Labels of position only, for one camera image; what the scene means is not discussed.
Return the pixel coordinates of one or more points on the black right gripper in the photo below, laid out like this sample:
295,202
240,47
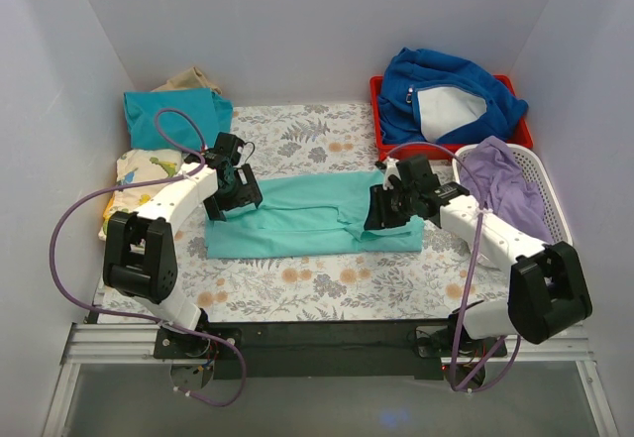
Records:
381,207

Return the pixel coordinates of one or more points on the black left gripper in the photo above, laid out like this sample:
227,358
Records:
243,192

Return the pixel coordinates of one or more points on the mint green t shirt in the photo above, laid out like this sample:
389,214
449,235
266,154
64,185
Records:
309,215

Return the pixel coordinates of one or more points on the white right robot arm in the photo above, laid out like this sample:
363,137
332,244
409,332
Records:
546,287

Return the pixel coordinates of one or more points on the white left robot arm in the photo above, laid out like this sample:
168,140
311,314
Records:
140,258

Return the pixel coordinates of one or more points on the teal folded t shirt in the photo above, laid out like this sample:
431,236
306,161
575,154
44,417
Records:
211,112

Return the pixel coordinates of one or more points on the floral patterned table mat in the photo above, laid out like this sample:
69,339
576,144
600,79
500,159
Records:
293,140

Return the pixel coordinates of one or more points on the dinosaur print folded garment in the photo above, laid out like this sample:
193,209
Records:
137,166

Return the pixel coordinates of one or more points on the blue fleece jacket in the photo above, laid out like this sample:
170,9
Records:
428,96

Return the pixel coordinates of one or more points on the lavender purple t shirt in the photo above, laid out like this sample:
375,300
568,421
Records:
499,176

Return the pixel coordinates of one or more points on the beige folded garment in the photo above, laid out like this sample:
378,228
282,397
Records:
192,78

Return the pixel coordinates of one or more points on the white perforated basket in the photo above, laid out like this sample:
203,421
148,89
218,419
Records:
533,171

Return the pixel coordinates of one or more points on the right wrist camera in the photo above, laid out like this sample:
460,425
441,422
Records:
391,175

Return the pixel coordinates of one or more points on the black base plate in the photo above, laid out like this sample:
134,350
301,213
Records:
332,349

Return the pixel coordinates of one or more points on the aluminium frame rail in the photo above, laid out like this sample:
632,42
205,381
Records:
134,344

